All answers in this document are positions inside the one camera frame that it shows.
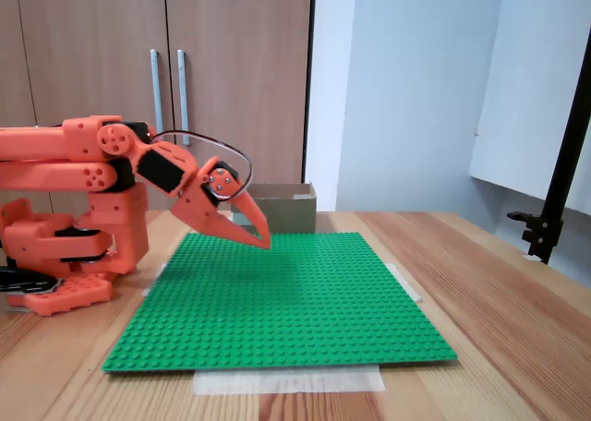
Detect open cardboard box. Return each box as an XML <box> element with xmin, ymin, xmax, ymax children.
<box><xmin>230</xmin><ymin>182</ymin><xmax>319</xmax><ymax>234</ymax></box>

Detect green lego baseplate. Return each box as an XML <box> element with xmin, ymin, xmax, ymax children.
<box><xmin>102</xmin><ymin>232</ymin><xmax>459</xmax><ymax>374</ymax></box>

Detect brown wooden cabinet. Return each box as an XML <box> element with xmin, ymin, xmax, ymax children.
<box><xmin>0</xmin><ymin>0</ymin><xmax>318</xmax><ymax>212</ymax></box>

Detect wide masking tape strip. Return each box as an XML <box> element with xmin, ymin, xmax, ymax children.
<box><xmin>191</xmin><ymin>365</ymin><xmax>387</xmax><ymax>396</ymax></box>

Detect black base clamp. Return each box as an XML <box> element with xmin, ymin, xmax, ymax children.
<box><xmin>0</xmin><ymin>266</ymin><xmax>64</xmax><ymax>296</ymax></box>

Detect silver cabinet door handle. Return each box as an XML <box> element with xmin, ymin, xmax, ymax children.
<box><xmin>176</xmin><ymin>49</ymin><xmax>191</xmax><ymax>147</ymax></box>
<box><xmin>149</xmin><ymin>49</ymin><xmax>165</xmax><ymax>136</ymax></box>

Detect white wall panel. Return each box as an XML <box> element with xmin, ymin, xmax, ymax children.
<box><xmin>469</xmin><ymin>0</ymin><xmax>591</xmax><ymax>217</ymax></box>

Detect black camera stand with clamp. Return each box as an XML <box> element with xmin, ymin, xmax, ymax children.
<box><xmin>506</xmin><ymin>42</ymin><xmax>591</xmax><ymax>266</ymax></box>

